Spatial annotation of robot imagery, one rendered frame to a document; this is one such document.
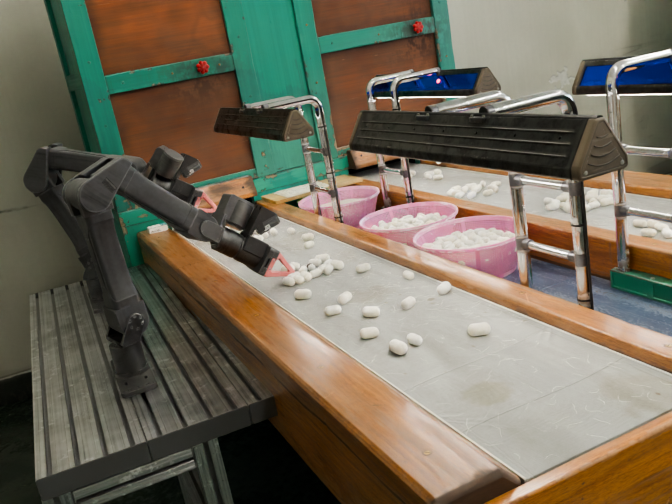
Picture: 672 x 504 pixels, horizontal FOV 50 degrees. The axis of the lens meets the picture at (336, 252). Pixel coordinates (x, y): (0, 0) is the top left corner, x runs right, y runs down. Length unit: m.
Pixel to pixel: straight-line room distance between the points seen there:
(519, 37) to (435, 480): 3.41
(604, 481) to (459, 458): 0.17
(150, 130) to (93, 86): 0.22
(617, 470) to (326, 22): 2.03
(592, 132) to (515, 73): 3.17
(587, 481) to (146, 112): 1.89
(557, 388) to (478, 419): 0.13
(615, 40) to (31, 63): 3.06
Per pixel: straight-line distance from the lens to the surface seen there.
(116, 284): 1.48
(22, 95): 3.26
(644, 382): 1.07
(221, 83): 2.51
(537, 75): 4.16
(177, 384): 1.46
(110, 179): 1.43
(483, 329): 1.22
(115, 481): 1.31
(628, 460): 0.95
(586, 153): 0.90
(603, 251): 1.60
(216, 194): 2.46
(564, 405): 1.02
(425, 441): 0.92
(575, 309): 1.25
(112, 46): 2.44
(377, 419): 0.98
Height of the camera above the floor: 1.25
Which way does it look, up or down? 16 degrees down
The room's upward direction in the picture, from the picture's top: 10 degrees counter-clockwise
